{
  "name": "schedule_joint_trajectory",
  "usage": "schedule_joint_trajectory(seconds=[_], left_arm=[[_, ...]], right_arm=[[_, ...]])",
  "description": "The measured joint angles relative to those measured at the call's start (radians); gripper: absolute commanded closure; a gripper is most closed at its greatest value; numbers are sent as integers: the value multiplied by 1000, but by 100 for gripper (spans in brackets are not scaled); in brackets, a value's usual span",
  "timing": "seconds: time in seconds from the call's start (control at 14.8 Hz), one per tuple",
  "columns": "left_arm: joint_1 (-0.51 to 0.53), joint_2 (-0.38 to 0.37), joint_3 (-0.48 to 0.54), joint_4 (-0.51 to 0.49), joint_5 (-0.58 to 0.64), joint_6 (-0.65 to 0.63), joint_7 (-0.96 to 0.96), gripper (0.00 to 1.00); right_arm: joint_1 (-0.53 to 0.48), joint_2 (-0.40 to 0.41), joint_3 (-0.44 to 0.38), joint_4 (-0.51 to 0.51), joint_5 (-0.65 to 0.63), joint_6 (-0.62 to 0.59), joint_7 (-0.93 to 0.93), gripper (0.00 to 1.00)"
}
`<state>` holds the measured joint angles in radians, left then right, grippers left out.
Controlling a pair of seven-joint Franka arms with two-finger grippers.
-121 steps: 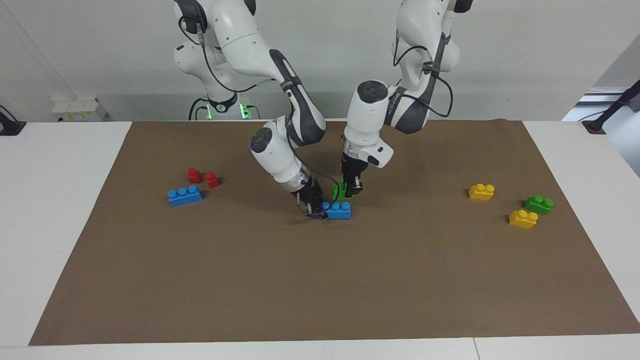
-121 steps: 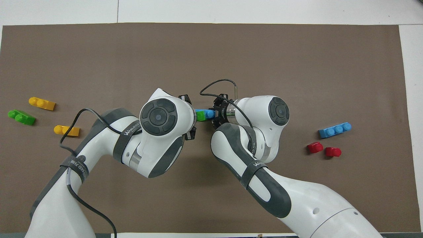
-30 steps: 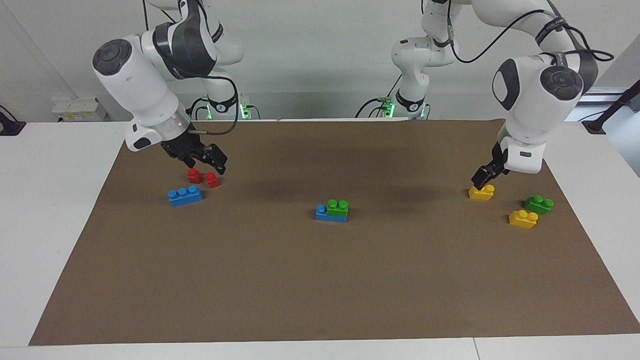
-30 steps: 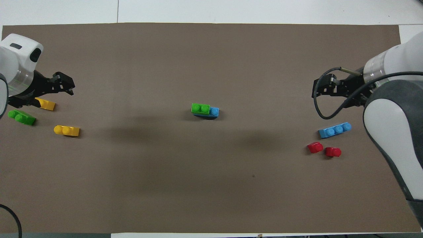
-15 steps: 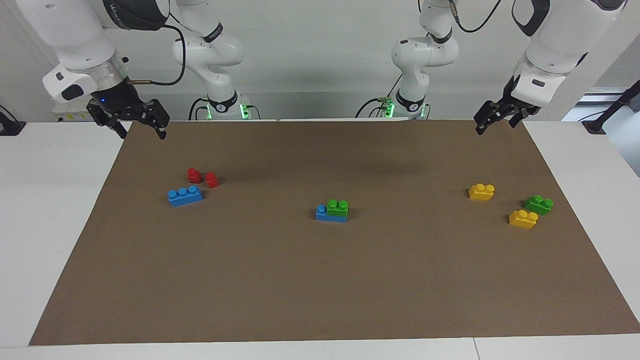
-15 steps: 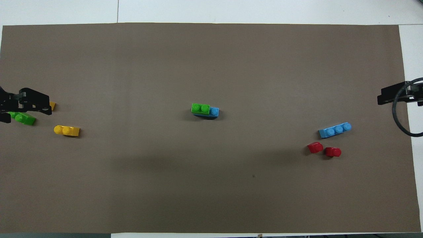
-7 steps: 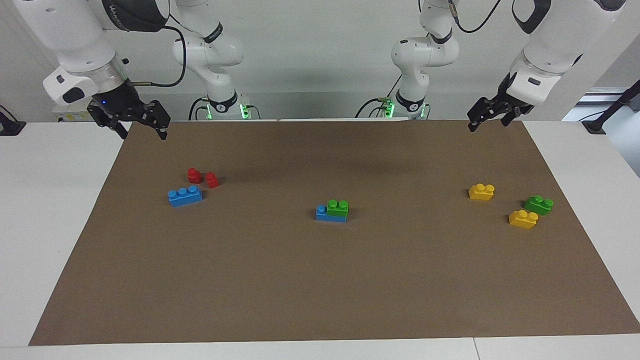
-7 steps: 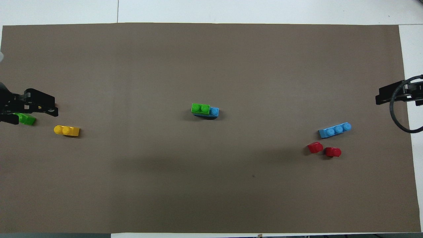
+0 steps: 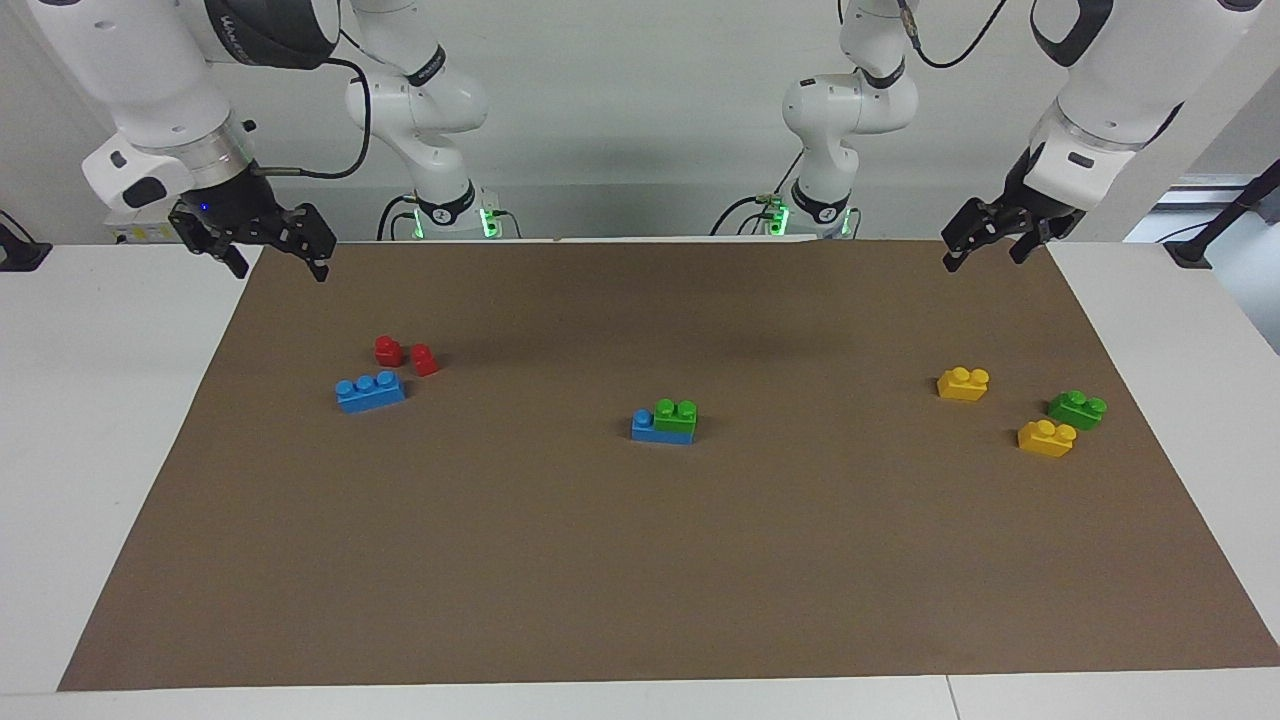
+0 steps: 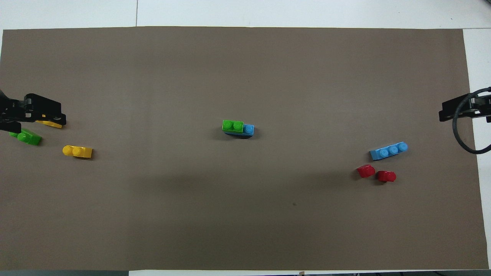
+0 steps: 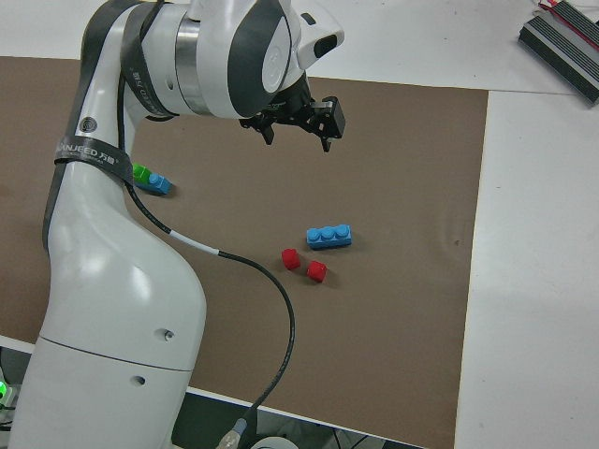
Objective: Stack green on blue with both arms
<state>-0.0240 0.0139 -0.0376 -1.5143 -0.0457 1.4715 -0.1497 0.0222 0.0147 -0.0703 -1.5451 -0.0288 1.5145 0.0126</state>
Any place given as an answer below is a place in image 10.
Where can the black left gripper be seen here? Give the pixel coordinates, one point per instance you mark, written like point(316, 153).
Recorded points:
point(11, 111)

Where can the green two-stud toy brick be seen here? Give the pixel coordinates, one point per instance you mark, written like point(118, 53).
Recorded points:
point(233, 126)
point(30, 138)

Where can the blue three-stud toy brick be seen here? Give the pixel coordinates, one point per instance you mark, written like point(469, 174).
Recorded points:
point(388, 151)
point(249, 130)

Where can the yellow two-stud toy brick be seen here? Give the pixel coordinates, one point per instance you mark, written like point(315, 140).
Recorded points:
point(51, 124)
point(78, 151)

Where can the red single-stud toy brick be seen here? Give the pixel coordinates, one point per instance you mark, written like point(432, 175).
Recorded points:
point(366, 171)
point(386, 176)

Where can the brown paper table mat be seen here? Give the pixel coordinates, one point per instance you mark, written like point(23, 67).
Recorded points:
point(245, 211)

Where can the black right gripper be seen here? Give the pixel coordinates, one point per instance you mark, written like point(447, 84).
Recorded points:
point(481, 107)

